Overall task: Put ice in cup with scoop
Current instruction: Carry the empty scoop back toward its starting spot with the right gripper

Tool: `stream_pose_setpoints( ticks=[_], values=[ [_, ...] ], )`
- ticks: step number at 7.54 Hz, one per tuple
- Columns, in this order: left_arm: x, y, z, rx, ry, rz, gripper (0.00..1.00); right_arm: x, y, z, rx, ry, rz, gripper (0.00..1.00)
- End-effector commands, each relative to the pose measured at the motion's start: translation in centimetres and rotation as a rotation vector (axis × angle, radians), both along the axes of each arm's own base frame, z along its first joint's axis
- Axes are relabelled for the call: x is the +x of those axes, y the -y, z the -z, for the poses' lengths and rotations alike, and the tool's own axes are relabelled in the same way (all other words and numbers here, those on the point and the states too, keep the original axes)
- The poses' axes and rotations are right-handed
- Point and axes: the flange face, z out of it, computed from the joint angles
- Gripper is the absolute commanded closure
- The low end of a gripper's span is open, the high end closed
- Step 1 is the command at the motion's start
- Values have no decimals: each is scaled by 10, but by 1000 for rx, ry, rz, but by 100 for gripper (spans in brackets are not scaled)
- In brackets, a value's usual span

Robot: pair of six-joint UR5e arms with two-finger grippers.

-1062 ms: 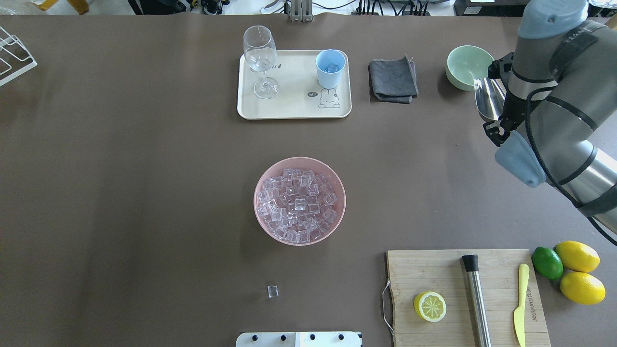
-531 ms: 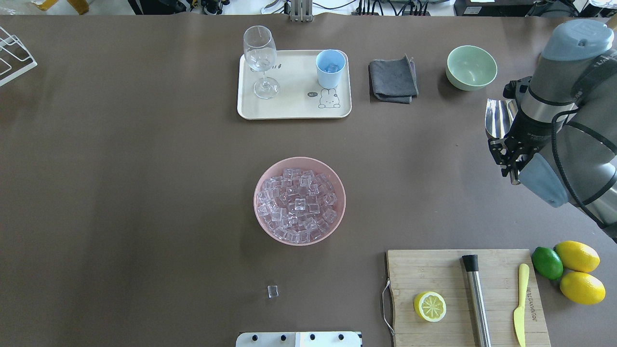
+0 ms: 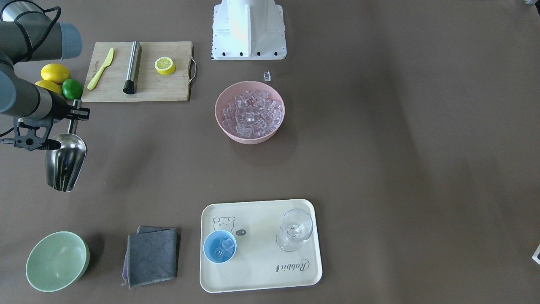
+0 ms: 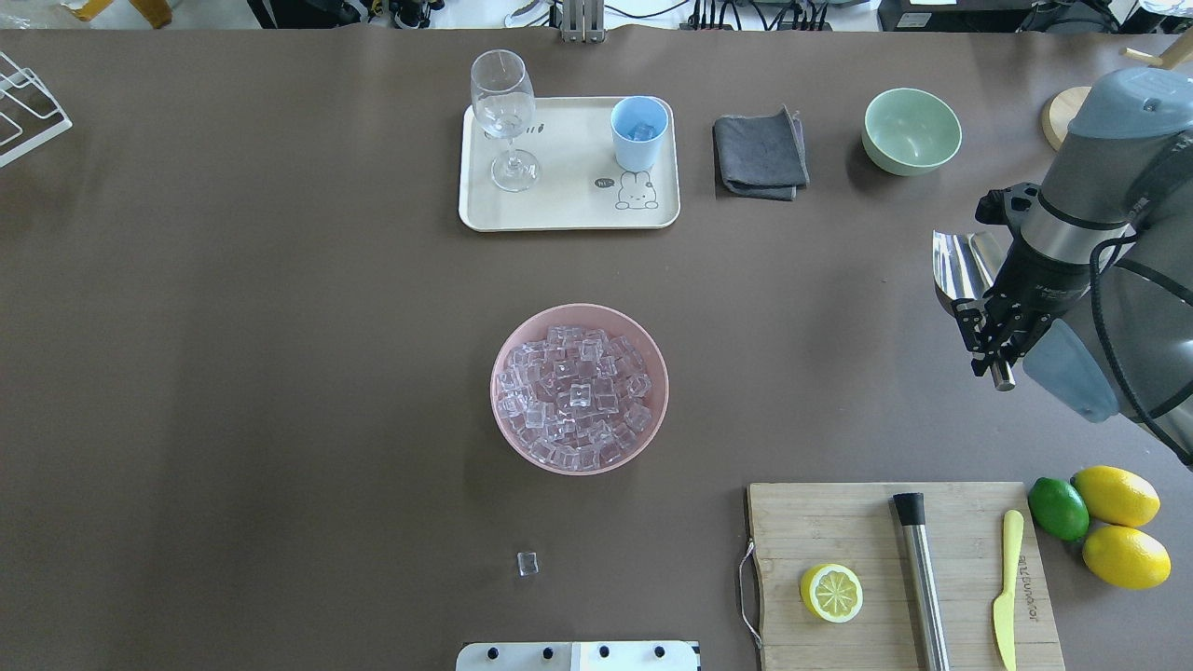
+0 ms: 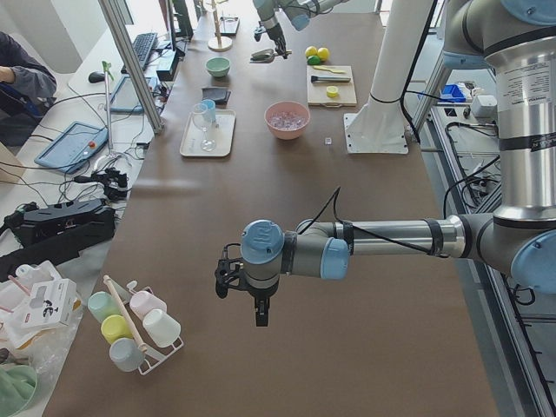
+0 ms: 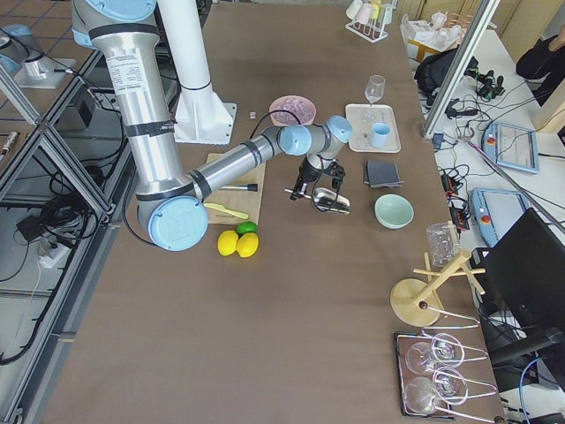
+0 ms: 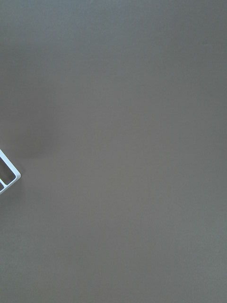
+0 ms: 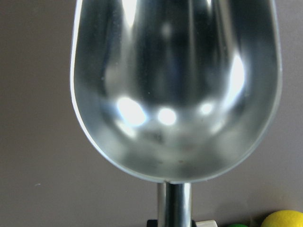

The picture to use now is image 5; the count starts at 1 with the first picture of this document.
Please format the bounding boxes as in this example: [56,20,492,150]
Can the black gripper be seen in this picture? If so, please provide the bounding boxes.
[254,19,291,59]
[215,242,278,327]

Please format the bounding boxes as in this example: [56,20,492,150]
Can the steel ice scoop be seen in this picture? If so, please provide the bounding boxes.
[249,49,279,63]

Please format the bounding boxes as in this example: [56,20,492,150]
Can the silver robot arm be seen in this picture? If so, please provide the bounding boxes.
[215,1,555,326]
[252,0,344,59]

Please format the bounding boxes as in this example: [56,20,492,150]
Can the pile of clear ice cubes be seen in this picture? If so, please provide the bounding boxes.
[268,111,307,131]

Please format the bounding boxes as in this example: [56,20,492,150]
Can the blue cup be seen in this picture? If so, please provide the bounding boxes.
[202,99,216,124]

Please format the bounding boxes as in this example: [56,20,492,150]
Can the white cup rack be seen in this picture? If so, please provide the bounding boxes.
[87,275,184,375]

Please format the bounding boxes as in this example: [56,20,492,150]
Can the upper yellow lemon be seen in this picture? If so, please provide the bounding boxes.
[305,45,318,58]

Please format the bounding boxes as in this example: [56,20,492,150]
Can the green lime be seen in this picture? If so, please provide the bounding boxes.
[317,47,330,62]

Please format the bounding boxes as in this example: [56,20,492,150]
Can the steel muddler black tip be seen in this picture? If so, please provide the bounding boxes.
[310,75,351,83]

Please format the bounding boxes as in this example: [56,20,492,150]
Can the yellow plastic knife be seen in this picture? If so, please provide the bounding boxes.
[312,65,346,74]

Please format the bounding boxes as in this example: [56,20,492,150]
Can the bamboo cutting board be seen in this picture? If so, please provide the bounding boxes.
[307,65,357,107]

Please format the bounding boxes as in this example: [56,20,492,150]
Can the wooden mug tree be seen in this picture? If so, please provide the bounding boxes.
[208,0,233,52]

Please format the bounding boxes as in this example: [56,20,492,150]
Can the green bowl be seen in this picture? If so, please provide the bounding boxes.
[205,56,230,78]

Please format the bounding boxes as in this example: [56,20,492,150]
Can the half lemon slice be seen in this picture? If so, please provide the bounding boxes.
[327,86,339,97]

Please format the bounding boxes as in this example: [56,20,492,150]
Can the pink bowl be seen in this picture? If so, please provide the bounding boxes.
[264,101,310,140]

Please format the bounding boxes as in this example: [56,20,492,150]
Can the grey folded cloth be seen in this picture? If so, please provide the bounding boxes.
[202,87,231,105]

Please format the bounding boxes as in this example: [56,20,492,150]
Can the black monitor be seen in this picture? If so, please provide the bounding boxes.
[166,0,194,57]

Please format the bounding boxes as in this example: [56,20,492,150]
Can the clear wine glass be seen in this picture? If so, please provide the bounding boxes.
[192,103,216,152]

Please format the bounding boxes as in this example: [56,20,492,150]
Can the cream serving tray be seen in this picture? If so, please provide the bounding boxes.
[179,109,235,157]

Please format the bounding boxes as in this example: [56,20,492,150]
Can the black keyboard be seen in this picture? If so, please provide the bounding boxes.
[132,32,157,70]

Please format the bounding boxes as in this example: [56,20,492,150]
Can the blue teach pendant far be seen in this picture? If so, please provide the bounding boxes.
[110,74,143,115]

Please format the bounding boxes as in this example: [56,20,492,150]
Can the blue teach pendant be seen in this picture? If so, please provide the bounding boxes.
[110,74,143,115]
[34,122,108,174]

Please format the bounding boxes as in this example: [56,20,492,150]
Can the blue parts bin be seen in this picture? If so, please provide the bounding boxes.
[440,83,466,103]

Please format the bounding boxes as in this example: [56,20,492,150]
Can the black computer mouse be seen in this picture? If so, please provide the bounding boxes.
[88,71,105,83]

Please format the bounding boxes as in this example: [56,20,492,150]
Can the white product box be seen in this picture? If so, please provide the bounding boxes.
[22,279,76,329]

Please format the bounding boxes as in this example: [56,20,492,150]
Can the black bag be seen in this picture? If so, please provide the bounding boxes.
[1,199,116,282]

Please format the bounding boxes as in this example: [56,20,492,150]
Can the blue teach pendant near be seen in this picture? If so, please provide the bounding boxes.
[34,122,108,174]

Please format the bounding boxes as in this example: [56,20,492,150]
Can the seated person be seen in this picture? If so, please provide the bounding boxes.
[1,32,57,147]

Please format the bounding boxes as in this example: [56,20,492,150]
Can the aluminium frame post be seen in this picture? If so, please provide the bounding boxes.
[98,0,163,135]

